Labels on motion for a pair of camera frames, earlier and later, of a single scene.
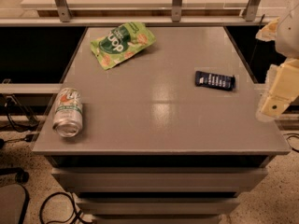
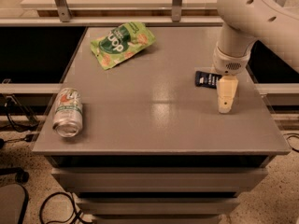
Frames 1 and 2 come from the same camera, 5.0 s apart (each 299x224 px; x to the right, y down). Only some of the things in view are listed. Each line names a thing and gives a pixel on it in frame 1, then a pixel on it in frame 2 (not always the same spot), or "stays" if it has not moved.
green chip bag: x=121 y=42 stays
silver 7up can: x=68 y=115 stays
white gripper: x=289 y=36 → x=226 y=63
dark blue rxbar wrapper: x=208 y=79 stays
